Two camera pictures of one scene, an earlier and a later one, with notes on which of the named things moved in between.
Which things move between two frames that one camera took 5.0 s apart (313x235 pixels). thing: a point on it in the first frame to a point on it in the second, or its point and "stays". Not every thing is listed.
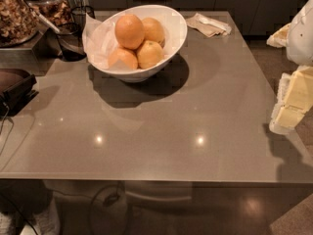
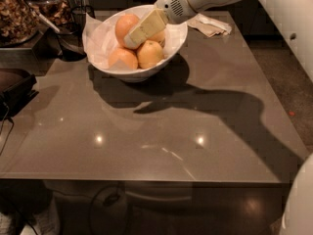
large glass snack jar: [19, 21] stays
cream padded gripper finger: [294, 99] to [175, 3]
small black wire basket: [79, 15] stays
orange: [129, 31] stays
